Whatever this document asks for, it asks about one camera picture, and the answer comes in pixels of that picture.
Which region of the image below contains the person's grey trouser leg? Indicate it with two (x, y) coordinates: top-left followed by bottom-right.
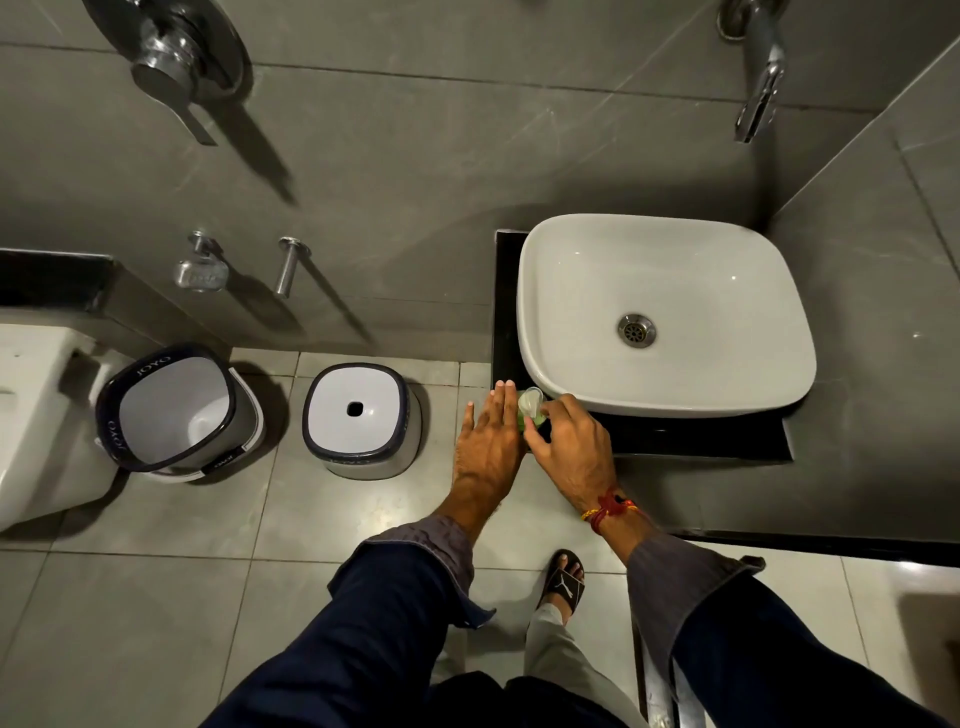
(522, 603), (650, 728)

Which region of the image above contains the chrome wall spout tap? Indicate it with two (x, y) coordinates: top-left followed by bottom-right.
(716, 0), (790, 145)

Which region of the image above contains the chrome angle valve tap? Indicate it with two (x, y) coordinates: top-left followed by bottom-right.
(173, 230), (231, 294)

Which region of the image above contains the chrome wall rod holder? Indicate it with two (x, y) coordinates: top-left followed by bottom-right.
(273, 236), (312, 300)

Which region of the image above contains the person's left forearm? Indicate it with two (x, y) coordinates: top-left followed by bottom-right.
(201, 480), (502, 728)

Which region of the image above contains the person's right forearm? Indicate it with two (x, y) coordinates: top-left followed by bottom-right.
(585, 491), (954, 728)

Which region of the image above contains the chrome shower mixer valve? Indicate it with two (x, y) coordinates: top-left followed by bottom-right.
(81, 0), (250, 147)

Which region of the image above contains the small green clear-capped bottle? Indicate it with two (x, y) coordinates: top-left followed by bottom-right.
(516, 386), (554, 434)

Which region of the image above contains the person's right hand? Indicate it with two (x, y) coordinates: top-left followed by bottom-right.
(522, 393), (619, 513)

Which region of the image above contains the black stone counter slab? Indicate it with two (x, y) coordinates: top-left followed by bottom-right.
(491, 228), (796, 462)

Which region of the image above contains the white ceramic wash basin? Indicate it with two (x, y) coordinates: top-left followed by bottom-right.
(516, 213), (818, 419)

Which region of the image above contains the white toilet bowl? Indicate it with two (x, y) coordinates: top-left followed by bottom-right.
(0, 324), (130, 532)

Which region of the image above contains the red thread wristband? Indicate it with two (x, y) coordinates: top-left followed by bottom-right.
(580, 487), (640, 536)

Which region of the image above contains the chrome basin drain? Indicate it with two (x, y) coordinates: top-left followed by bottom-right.
(617, 313), (658, 350)

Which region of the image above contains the white stool with dark rim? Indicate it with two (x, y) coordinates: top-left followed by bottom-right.
(301, 362), (423, 482)

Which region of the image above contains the black slide sandal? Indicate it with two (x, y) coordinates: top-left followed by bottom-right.
(535, 548), (587, 621)

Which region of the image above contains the white bucket with dark rim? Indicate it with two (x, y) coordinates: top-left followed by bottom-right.
(93, 342), (267, 485)

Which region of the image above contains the person's left hand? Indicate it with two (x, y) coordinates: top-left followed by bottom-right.
(450, 380), (527, 502)

